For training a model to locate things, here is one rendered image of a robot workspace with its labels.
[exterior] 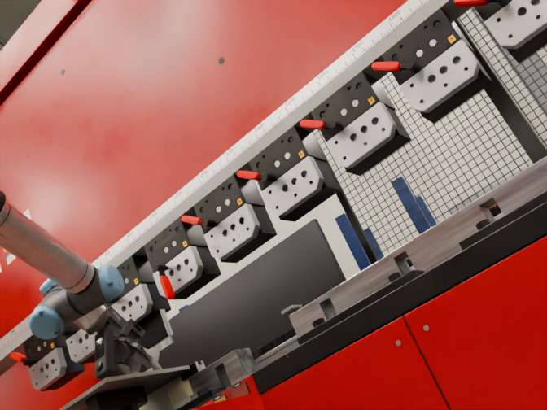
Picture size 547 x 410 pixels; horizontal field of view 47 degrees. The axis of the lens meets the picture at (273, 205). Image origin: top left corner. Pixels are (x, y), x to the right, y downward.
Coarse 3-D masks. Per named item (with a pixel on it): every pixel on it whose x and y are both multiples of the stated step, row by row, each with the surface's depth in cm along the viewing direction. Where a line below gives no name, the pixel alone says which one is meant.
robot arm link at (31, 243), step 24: (0, 192) 117; (0, 216) 116; (24, 216) 122; (0, 240) 119; (24, 240) 121; (48, 240) 125; (48, 264) 126; (72, 264) 130; (72, 288) 132; (96, 288) 135; (120, 288) 138
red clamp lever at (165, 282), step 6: (156, 264) 158; (162, 264) 159; (156, 270) 158; (162, 270) 158; (162, 276) 157; (162, 282) 156; (168, 282) 157; (168, 288) 156; (168, 294) 155; (174, 294) 157
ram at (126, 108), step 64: (128, 0) 182; (192, 0) 167; (256, 0) 154; (320, 0) 142; (384, 0) 133; (448, 0) 124; (64, 64) 197; (128, 64) 179; (192, 64) 164; (256, 64) 151; (320, 64) 141; (0, 128) 215; (64, 128) 194; (128, 128) 176; (192, 128) 162; (64, 192) 190; (128, 192) 174; (0, 256) 207; (128, 256) 171; (0, 320) 203
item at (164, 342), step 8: (160, 312) 166; (144, 320) 169; (152, 320) 167; (160, 320) 165; (144, 328) 168; (152, 328) 167; (160, 328) 165; (168, 328) 165; (144, 336) 168; (152, 336) 166; (160, 336) 165; (168, 336) 164; (144, 344) 168; (152, 344) 166; (160, 344) 166; (168, 344) 164
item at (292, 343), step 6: (498, 216) 141; (294, 336) 170; (288, 342) 170; (294, 342) 169; (276, 348) 172; (282, 348) 171; (288, 348) 170; (294, 348) 169; (264, 354) 175; (270, 354) 173; (276, 354) 172; (282, 354) 170; (258, 360) 175; (264, 360) 174; (270, 360) 173; (258, 366) 175; (264, 366) 174
